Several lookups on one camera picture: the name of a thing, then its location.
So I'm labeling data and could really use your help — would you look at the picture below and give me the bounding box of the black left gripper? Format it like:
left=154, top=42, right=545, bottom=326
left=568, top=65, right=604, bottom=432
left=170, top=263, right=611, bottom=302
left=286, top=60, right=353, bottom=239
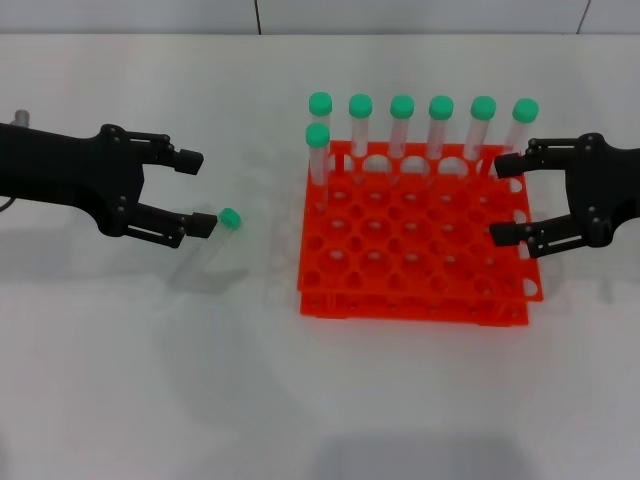
left=0, top=122, right=218, bottom=250

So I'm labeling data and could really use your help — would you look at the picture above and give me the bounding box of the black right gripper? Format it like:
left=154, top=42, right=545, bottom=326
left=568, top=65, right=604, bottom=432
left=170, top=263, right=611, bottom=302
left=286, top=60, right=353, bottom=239
left=489, top=131, right=640, bottom=259

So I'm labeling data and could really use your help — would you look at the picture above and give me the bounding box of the clear test tube green cap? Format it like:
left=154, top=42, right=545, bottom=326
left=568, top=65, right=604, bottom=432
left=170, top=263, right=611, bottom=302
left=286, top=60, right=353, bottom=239
left=462, top=95, right=498, bottom=181
left=172, top=206, right=243, bottom=294
left=488, top=97, right=541, bottom=179
left=305, top=121, right=332, bottom=214
left=308, top=91, right=335, bottom=174
left=348, top=93, right=374, bottom=182
left=388, top=94, right=416, bottom=186
left=426, top=94, right=455, bottom=184

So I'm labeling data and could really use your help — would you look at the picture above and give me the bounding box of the orange test tube rack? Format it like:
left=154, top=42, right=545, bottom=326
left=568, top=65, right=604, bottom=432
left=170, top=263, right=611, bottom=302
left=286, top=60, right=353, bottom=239
left=296, top=139, right=547, bottom=328

